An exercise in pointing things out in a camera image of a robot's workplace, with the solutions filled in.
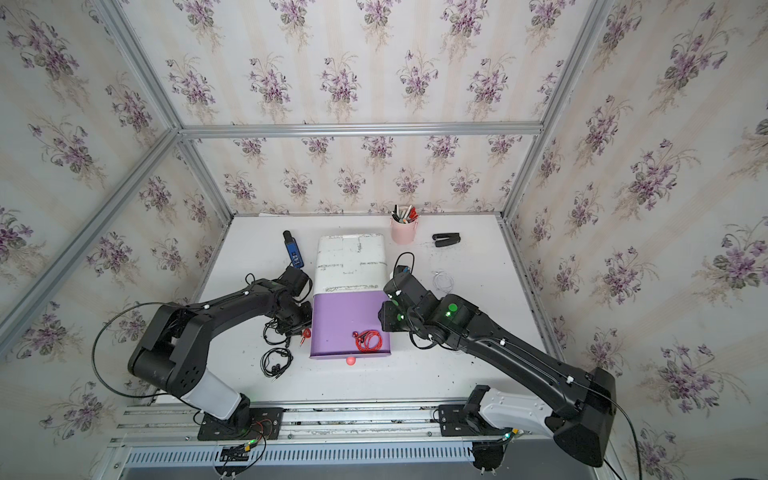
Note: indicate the pink pen holder cup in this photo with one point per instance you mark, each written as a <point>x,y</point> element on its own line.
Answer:
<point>404,223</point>

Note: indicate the white earphones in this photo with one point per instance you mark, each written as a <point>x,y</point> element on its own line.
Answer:
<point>443,282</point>

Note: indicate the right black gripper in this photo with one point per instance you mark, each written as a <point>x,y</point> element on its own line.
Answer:
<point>385,311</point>

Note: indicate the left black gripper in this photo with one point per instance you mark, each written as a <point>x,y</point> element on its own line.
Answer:
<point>285,329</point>

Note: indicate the black earphones lower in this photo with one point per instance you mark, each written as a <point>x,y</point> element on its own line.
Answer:
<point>275,362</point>

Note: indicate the purple top drawer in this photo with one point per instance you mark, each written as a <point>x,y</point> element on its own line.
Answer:
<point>337,315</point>

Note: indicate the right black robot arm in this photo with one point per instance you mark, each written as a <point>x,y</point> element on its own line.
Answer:
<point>583,403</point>

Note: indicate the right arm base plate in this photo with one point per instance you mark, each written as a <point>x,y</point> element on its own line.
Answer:
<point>454,421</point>

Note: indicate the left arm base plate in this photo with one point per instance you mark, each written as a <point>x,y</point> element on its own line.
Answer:
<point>246,423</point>

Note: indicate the aluminium mounting rail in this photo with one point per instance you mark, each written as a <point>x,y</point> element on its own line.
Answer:
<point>326,422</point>

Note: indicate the white drawer cabinet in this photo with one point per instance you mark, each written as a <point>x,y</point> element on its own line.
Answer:
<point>350,263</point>

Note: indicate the black stapler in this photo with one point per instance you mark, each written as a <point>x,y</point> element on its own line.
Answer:
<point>442,240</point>

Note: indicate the red earphones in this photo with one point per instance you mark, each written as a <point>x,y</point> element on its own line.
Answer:
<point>305,336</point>
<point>368,341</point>

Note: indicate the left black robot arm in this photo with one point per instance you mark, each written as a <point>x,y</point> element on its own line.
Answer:
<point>172,354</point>

